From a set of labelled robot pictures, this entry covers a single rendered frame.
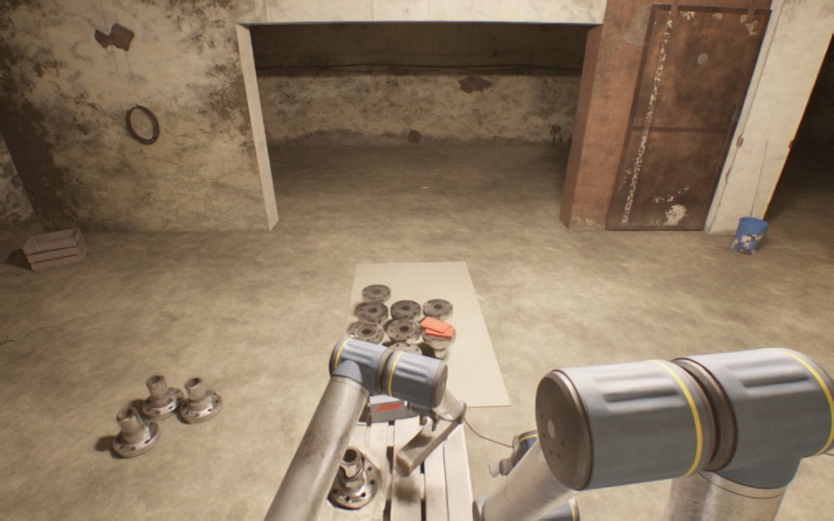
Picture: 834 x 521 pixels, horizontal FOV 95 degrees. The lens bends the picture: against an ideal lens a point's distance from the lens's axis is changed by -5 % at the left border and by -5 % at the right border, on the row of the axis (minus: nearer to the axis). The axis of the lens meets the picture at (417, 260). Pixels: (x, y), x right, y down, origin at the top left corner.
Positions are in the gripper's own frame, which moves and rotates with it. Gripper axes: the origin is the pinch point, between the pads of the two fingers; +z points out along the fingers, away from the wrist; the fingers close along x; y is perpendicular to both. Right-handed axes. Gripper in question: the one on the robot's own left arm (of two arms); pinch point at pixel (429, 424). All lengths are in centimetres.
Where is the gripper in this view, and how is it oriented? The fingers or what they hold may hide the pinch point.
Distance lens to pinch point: 243.8
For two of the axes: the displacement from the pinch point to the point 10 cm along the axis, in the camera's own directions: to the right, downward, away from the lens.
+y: 6.6, -3.5, 6.6
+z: 0.0, 8.9, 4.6
